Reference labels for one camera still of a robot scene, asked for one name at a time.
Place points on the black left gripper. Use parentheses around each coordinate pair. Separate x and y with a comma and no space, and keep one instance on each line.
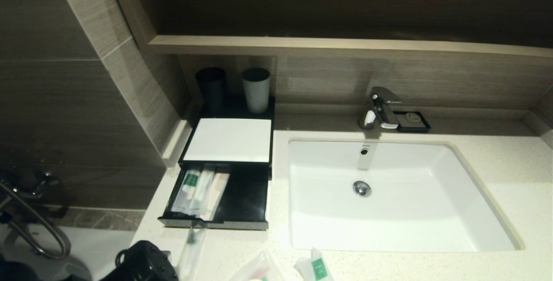
(147,263)

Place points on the toothbrush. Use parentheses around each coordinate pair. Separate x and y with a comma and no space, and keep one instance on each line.
(192,251)

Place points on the black pull-out drawer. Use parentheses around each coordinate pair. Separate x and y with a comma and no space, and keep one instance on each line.
(246,194)

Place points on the black cup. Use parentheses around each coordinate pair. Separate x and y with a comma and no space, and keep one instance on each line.
(211,89)

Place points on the clear packet with white tube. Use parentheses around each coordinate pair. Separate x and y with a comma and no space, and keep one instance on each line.
(203,190)

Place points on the clear plastic packet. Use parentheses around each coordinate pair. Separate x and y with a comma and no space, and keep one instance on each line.
(259,271)

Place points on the chrome bath valve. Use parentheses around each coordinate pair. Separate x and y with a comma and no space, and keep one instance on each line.
(30,181)

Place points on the grey cup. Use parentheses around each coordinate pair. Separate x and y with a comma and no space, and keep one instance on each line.
(256,94)

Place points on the chrome drain stopper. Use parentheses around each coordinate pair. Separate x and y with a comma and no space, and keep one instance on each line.
(362,188)

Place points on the white sink basin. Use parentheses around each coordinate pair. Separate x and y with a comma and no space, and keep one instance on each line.
(410,212)

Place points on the chrome faucet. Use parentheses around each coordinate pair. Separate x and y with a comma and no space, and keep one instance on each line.
(382,107)

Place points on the black soap dish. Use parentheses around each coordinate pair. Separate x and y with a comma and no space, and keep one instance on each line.
(399,127)

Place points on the round grey soap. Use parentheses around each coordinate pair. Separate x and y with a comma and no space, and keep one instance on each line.
(412,119)

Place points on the wooden wall shelf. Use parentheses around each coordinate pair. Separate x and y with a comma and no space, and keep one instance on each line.
(345,46)

